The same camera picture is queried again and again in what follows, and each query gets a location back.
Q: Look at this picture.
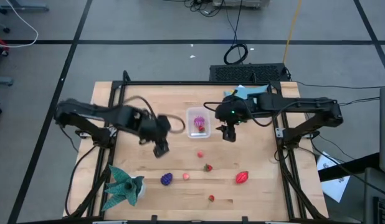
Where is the yellow floor cable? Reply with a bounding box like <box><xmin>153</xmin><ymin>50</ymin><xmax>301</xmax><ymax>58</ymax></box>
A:
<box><xmin>282</xmin><ymin>0</ymin><xmax>303</xmax><ymax>64</ymax></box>

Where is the purple toy blackberry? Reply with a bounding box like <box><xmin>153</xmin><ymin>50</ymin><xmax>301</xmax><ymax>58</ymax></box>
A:
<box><xmin>160</xmin><ymin>172</ymin><xmax>174</xmax><ymax>187</ymax></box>

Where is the coiled black cable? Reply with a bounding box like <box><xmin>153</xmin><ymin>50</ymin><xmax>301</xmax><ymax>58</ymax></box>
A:
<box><xmin>223</xmin><ymin>42</ymin><xmax>249</xmax><ymax>65</ymax></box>

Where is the grey table foot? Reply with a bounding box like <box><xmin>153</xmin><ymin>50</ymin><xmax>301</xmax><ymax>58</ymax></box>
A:
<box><xmin>0</xmin><ymin>0</ymin><xmax>50</xmax><ymax>14</ymax></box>

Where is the black aluminium table frame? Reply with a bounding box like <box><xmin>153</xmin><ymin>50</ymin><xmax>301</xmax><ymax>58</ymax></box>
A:
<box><xmin>63</xmin><ymin>70</ymin><xmax>329</xmax><ymax>224</ymax></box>

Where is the dark side desk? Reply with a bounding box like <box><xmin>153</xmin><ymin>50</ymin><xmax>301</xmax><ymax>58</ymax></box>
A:
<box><xmin>318</xmin><ymin>151</ymin><xmax>385</xmax><ymax>224</ymax></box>

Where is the white floor cable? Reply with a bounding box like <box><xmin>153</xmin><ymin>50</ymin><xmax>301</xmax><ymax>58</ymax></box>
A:
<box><xmin>0</xmin><ymin>0</ymin><xmax>39</xmax><ymax>49</ymax></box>

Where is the black keyboard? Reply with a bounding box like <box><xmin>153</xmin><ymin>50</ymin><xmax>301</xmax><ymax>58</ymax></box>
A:
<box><xmin>373</xmin><ymin>196</ymin><xmax>385</xmax><ymax>224</ymax></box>

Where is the black computer case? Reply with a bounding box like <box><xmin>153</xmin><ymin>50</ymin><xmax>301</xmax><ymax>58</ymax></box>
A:
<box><xmin>209</xmin><ymin>63</ymin><xmax>290</xmax><ymax>83</ymax></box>

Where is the clear plastic tupperware container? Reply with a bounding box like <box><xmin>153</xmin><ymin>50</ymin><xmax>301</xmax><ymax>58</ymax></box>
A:
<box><xmin>186</xmin><ymin>106</ymin><xmax>212</xmax><ymax>139</ymax></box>

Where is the grey box on floor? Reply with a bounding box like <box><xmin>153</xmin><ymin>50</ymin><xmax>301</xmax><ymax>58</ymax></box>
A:
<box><xmin>212</xmin><ymin>0</ymin><xmax>270</xmax><ymax>9</ymax></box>

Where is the white paper sheet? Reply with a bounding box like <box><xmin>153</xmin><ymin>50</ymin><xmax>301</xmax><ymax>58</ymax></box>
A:
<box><xmin>316</xmin><ymin>151</ymin><xmax>351</xmax><ymax>203</ymax></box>

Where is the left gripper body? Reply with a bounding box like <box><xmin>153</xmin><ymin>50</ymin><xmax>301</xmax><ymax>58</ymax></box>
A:
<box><xmin>130</xmin><ymin>107</ymin><xmax>172</xmax><ymax>144</ymax></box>

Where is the red ribbed toy fruit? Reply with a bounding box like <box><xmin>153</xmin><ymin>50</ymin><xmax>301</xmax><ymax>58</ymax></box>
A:
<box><xmin>235</xmin><ymin>170</ymin><xmax>250</xmax><ymax>185</ymax></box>

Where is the light blue cloth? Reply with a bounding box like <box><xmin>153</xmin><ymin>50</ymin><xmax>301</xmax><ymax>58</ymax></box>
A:
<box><xmin>222</xmin><ymin>83</ymin><xmax>270</xmax><ymax>100</ymax></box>

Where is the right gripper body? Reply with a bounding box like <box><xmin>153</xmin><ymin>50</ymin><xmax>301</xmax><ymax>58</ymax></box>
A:
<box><xmin>214</xmin><ymin>95</ymin><xmax>259</xmax><ymax>125</ymax></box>

